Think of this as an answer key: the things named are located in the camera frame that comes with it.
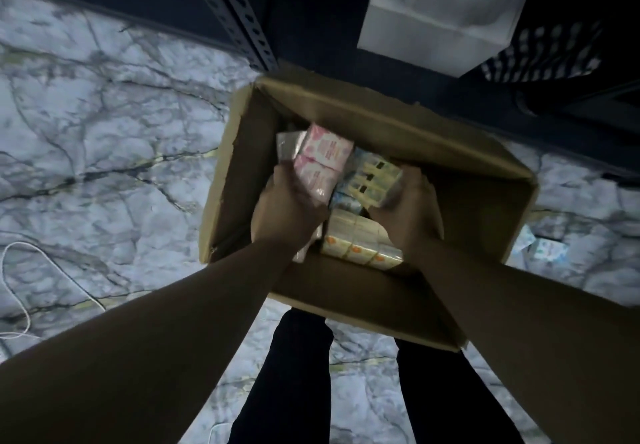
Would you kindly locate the person's left hand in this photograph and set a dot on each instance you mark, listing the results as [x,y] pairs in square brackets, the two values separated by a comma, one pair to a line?
[285,214]

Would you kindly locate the person's right hand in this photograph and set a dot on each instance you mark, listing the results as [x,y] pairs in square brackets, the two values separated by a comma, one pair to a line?
[415,214]

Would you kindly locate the blue tissue packet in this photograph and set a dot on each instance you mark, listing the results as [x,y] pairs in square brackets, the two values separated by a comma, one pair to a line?
[345,202]

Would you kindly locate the pink tissue pack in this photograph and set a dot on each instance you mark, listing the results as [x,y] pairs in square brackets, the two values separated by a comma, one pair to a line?
[325,151]

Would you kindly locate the brown cardboard box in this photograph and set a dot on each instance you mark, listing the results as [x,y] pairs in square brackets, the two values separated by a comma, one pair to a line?
[400,129]

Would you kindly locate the black metal shelving rack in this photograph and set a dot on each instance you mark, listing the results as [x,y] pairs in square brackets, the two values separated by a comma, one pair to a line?
[320,19]

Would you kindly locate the person's right forearm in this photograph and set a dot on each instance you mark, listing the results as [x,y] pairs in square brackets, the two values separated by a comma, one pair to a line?
[540,339]

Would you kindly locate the person's left forearm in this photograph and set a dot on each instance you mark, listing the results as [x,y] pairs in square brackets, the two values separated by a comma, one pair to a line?
[140,349]

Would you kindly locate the person's black trousers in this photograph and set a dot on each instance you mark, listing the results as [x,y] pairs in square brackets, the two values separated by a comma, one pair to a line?
[290,383]

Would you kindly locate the white box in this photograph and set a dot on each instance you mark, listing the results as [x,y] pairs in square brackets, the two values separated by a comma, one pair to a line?
[440,24]

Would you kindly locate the blue white plastic packet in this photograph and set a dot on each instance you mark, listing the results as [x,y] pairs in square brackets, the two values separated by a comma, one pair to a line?
[547,250]

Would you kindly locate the black mesh basket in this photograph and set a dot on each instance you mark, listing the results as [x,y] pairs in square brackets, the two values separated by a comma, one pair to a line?
[550,54]

